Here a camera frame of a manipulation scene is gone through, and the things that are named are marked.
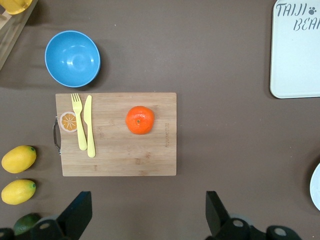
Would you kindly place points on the wooden peg cup rack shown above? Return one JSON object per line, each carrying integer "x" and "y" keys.
{"x": 10, "y": 35}

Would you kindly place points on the beige bear print tray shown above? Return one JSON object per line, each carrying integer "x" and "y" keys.
{"x": 295, "y": 62}

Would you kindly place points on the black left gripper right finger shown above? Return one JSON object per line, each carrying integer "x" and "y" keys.
{"x": 217, "y": 217}

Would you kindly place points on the orange slice toy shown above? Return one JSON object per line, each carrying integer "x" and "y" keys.
{"x": 67, "y": 122}

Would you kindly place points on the green lime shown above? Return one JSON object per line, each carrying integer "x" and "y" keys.
{"x": 25, "y": 221}

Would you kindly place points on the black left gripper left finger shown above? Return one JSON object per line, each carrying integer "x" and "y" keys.
{"x": 75, "y": 215}

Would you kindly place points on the yellow lemon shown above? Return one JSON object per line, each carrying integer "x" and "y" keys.
{"x": 18, "y": 192}
{"x": 18, "y": 159}

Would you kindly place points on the white round plate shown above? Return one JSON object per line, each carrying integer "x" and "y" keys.
{"x": 316, "y": 187}

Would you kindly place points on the blue plastic bowl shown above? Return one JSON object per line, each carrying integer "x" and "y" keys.
{"x": 72, "y": 58}

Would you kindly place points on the yellow plastic fork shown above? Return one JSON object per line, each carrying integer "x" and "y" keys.
{"x": 80, "y": 130}

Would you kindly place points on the orange mandarin fruit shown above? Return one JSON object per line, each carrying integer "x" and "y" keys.
{"x": 140, "y": 120}

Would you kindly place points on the yellow plastic knife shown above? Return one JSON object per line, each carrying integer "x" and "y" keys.
{"x": 89, "y": 125}

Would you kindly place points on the bamboo cutting board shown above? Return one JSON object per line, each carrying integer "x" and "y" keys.
{"x": 120, "y": 155}

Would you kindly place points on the yellow plastic cup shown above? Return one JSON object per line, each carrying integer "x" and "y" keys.
{"x": 16, "y": 5}

